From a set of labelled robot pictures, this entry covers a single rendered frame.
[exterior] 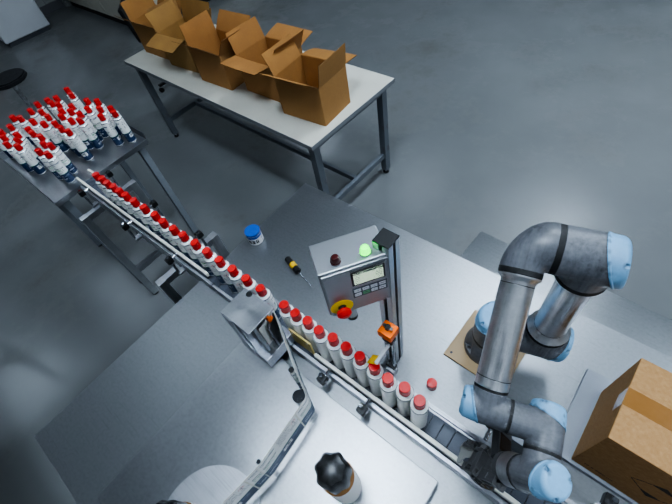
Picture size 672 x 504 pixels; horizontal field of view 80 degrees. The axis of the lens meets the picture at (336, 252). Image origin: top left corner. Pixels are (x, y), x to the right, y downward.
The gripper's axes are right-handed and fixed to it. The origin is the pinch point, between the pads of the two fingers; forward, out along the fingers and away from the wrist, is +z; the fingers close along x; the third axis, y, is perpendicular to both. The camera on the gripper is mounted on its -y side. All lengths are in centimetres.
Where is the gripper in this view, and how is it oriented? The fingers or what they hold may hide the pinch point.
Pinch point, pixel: (465, 448)
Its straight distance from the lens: 130.0
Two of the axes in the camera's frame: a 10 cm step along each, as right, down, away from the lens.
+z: -2.5, 3.1, 9.2
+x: 7.4, 6.7, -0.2
